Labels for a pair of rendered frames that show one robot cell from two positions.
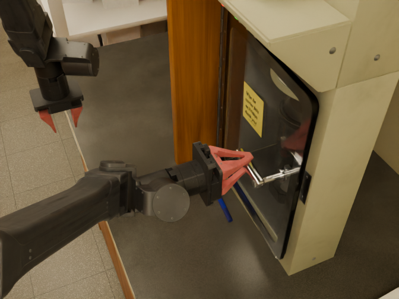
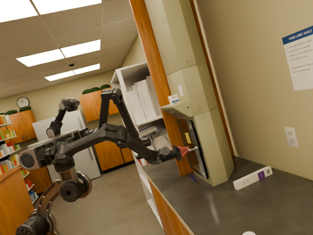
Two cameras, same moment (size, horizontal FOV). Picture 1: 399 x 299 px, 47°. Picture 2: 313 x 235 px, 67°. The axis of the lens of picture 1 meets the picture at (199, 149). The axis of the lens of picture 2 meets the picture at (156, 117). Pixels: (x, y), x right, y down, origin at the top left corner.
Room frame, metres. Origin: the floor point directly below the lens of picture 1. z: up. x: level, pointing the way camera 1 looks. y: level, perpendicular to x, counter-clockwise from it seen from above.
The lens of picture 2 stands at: (-1.00, -0.24, 1.60)
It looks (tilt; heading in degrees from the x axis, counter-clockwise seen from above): 5 degrees down; 11
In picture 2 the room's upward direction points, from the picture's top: 16 degrees counter-clockwise
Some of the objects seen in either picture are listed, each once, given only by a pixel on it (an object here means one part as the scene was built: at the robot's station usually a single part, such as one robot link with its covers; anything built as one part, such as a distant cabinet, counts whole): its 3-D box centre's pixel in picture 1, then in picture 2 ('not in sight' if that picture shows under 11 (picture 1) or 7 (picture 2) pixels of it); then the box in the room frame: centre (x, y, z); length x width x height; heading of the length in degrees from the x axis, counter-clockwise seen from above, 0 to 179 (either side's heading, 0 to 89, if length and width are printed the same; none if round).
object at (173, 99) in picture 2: not in sight; (173, 99); (0.58, -0.08, 1.54); 0.05 x 0.05 x 0.06; 25
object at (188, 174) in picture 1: (189, 178); (173, 154); (0.52, 0.02, 1.20); 0.07 x 0.07 x 0.10; 24
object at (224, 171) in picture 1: (227, 168); (183, 151); (0.55, -0.05, 1.20); 0.09 x 0.07 x 0.07; 114
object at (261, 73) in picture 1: (254, 139); (191, 147); (0.63, -0.10, 1.19); 0.30 x 0.01 x 0.40; 21
